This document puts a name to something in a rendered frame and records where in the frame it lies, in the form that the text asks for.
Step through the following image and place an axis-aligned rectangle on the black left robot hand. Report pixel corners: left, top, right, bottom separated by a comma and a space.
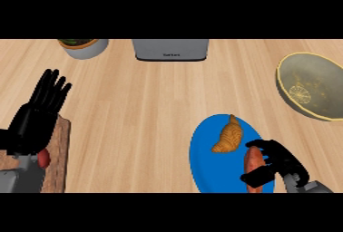
0, 68, 74, 157

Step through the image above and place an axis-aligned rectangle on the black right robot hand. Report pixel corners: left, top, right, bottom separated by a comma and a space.
238, 139, 312, 189

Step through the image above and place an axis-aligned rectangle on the orange sweet potato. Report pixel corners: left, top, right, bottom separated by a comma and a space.
244, 146, 268, 193

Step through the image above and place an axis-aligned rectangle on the blue plate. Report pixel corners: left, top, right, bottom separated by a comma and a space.
190, 113, 277, 194

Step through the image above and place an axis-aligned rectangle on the grey bowl with yellow rim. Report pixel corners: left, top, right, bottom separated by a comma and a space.
275, 52, 343, 122

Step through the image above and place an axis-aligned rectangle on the red vegetable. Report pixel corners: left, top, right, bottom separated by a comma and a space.
36, 148, 51, 169

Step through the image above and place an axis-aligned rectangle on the brown wooden cutting board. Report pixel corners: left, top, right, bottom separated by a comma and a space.
0, 113, 73, 194

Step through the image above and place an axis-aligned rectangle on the golden brown croissant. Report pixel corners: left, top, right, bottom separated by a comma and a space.
210, 113, 244, 154

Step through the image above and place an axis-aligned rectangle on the grey plant pot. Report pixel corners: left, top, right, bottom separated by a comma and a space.
57, 39, 110, 61

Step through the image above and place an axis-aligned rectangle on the grey appliance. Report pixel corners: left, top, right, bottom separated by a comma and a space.
132, 39, 210, 63

